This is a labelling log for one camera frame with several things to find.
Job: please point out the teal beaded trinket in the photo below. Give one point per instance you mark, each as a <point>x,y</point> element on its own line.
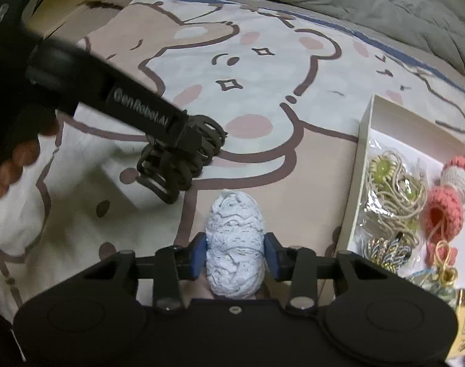
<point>433,286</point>

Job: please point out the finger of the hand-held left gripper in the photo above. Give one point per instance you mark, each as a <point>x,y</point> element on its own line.
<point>187,133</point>

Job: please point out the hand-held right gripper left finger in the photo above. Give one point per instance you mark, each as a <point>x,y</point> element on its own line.
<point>199,256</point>

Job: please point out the person's left hand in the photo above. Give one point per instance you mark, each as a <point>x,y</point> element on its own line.
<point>24,156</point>

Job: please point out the grey duvet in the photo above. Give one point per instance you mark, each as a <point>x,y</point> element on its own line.
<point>370,4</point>

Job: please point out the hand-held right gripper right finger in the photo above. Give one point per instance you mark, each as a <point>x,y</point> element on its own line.
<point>272,254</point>

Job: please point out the bear printed blanket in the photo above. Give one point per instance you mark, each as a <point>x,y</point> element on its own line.
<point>255,84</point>

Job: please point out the white speckled scrunchie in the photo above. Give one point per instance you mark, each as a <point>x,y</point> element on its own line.
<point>234,241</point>

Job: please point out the crochet bunny doll pink hat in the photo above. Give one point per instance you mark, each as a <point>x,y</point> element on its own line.
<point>448,206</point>

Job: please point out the white box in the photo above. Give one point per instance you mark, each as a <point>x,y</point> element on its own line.
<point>404,130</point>

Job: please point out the black hair claw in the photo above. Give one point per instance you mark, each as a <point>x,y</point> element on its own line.
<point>167,176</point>

